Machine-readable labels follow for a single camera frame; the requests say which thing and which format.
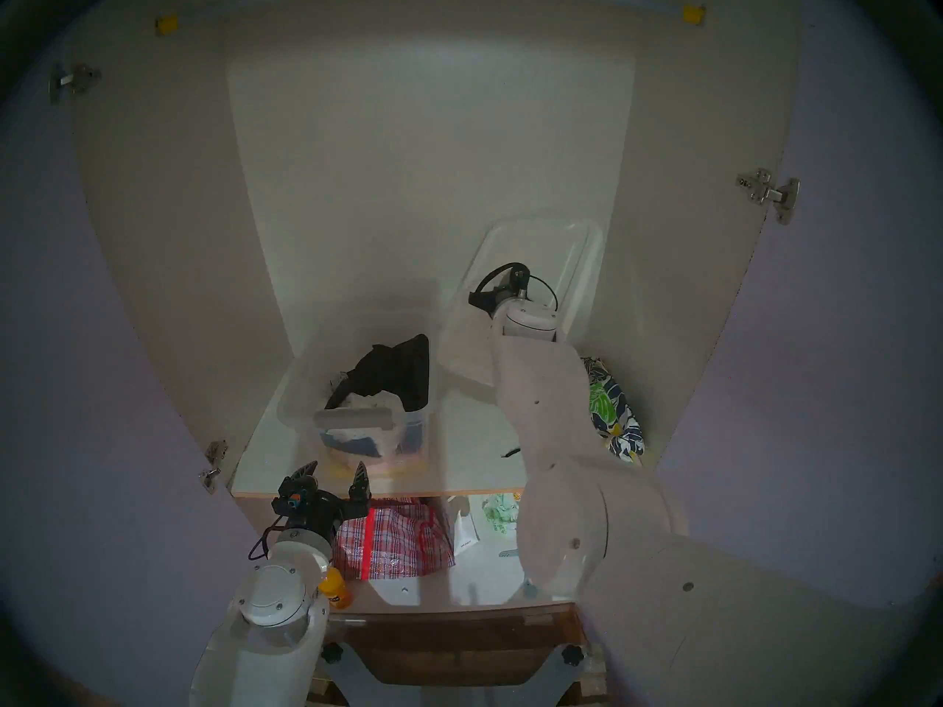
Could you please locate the dark brown wooden panel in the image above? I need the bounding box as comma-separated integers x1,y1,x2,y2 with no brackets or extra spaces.
324,608,594,689

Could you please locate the dark blue folded cloth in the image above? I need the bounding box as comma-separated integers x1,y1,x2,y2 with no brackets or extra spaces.
320,422,423,458

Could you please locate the black garment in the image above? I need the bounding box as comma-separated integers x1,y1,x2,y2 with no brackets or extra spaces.
326,335,431,414

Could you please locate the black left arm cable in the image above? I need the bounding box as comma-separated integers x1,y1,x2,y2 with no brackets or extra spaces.
248,516,286,562

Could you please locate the green printed plastic bag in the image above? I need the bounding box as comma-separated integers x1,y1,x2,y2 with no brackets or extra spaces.
483,493,521,535

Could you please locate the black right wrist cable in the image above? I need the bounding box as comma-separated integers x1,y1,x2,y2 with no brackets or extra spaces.
476,261,559,310

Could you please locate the white wardrobe cabinet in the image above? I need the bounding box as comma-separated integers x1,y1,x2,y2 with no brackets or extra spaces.
63,0,805,625

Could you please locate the red plaid woven bag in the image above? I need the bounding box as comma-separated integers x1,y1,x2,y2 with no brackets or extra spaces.
332,498,457,582

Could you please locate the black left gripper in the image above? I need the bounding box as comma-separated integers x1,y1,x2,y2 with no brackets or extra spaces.
271,460,372,541

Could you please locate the navy green floral garment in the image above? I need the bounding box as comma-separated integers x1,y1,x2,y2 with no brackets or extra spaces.
501,356,647,465

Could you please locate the lavender cabinet door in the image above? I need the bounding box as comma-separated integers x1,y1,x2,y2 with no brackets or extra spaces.
652,0,943,618
0,21,255,707

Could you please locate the white plastic bag red print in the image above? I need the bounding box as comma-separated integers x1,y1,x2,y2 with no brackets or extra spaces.
447,494,482,556

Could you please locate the white plastic bin lid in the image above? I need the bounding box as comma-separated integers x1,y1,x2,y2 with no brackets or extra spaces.
436,218,605,388

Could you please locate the yellow orange bottle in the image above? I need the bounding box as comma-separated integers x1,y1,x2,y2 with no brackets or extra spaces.
318,568,355,611

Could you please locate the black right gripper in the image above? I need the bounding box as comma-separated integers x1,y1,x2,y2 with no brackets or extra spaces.
469,267,533,317

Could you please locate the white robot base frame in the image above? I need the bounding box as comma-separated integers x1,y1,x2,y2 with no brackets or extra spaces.
315,639,609,707

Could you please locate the silver cabinet door hinge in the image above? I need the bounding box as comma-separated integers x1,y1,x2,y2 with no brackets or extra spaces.
736,168,802,226
48,63,103,105
197,439,230,496

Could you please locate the grey bin handle latch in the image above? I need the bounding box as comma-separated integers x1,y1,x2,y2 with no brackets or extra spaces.
315,407,396,432

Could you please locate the clear plastic storage bin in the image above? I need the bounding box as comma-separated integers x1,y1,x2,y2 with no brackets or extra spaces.
276,309,443,479

